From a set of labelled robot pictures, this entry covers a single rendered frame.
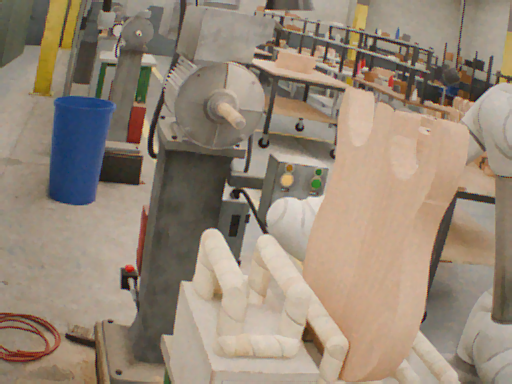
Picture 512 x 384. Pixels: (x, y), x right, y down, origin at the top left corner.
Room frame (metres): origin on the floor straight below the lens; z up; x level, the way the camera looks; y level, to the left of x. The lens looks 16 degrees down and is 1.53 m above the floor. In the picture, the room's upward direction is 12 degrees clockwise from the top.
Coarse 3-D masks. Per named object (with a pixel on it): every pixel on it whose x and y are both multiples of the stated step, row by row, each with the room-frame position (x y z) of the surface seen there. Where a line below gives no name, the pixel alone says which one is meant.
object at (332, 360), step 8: (328, 352) 0.77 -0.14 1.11; (336, 352) 0.76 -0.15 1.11; (344, 352) 0.77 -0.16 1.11; (328, 360) 0.77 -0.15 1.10; (336, 360) 0.76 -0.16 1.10; (320, 368) 0.77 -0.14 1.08; (328, 368) 0.76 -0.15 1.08; (336, 368) 0.76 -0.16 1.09; (320, 376) 0.77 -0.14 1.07; (328, 376) 0.76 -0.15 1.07; (336, 376) 0.77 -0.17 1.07
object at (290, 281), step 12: (264, 240) 0.90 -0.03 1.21; (264, 252) 0.87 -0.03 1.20; (276, 252) 0.85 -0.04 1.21; (276, 264) 0.82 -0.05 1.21; (288, 264) 0.82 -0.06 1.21; (276, 276) 0.80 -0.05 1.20; (288, 276) 0.78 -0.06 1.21; (300, 276) 0.78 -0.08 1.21; (288, 288) 0.76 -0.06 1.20; (300, 288) 0.75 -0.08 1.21
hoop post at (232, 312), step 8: (224, 296) 0.72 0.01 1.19; (232, 296) 0.72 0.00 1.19; (248, 296) 0.73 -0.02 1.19; (224, 304) 0.72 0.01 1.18; (232, 304) 0.72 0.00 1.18; (240, 304) 0.72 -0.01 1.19; (224, 312) 0.72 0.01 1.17; (232, 312) 0.72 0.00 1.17; (240, 312) 0.72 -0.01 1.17; (224, 320) 0.72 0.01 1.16; (232, 320) 0.72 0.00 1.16; (240, 320) 0.72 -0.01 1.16; (224, 328) 0.72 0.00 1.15; (232, 328) 0.72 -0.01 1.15; (240, 328) 0.72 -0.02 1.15; (216, 336) 0.72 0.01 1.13; (224, 336) 0.72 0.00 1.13; (216, 344) 0.72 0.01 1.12; (216, 352) 0.72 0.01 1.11
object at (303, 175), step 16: (272, 160) 1.88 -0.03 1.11; (288, 160) 1.86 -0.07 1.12; (304, 160) 1.90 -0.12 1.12; (272, 176) 1.85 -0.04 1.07; (304, 176) 1.85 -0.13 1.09; (240, 192) 2.01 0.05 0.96; (272, 192) 1.83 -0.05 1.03; (288, 192) 1.84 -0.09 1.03; (304, 192) 1.85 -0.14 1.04; (320, 192) 1.87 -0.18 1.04
